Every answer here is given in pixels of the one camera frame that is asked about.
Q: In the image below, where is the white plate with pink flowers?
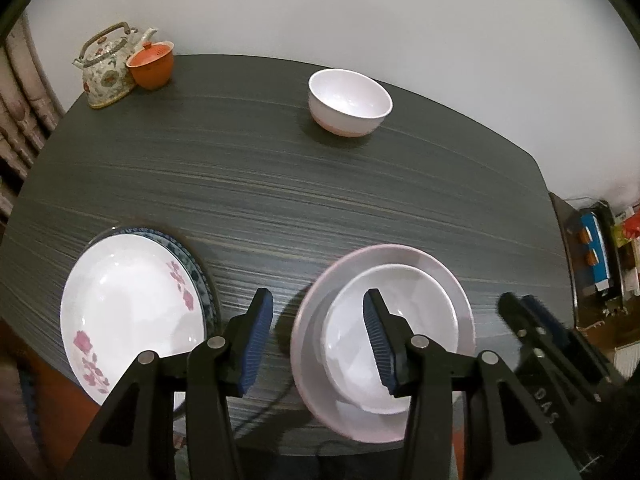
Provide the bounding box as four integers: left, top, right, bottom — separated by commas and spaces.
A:
60, 234, 208, 407

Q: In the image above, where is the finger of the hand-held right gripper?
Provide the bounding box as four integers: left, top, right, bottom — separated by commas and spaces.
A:
522, 295, 601, 388
497, 292, 546, 356

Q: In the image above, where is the white bowl with blue print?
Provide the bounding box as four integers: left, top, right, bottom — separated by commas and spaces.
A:
290, 244, 476, 444

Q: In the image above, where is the white radiator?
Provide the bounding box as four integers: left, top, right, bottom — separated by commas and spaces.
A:
612, 345, 640, 386

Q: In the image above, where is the orange tea cup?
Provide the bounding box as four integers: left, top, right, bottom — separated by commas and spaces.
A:
125, 40, 176, 91

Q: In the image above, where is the floral ceramic teapot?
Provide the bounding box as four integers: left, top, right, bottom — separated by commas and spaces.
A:
72, 21, 160, 109

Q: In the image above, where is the pink bowl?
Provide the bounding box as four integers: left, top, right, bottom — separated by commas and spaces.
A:
324, 263, 461, 415

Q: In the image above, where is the small white bowl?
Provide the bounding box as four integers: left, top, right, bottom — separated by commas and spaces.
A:
307, 68, 393, 138

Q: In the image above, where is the blue box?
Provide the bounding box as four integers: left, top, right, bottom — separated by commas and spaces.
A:
580, 212, 613, 291

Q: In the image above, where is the dark side cabinet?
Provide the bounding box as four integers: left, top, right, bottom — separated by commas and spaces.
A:
549, 191, 631, 331

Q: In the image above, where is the large blue floral plate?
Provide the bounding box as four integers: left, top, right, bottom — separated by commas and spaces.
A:
105, 225, 222, 343

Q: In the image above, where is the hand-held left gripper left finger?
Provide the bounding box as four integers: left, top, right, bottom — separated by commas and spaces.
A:
62, 287, 275, 480

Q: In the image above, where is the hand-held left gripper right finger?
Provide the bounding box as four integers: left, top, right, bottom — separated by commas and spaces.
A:
362, 289, 583, 480

